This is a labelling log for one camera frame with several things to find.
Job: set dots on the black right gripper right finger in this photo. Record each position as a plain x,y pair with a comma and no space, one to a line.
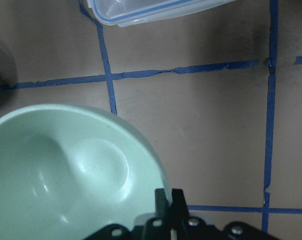
179,209

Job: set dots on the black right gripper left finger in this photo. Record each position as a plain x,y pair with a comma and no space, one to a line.
162,208

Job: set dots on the light green bowl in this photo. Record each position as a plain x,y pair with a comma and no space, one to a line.
66,171

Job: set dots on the clear plastic container blue seal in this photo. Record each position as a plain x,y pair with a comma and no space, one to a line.
126,13

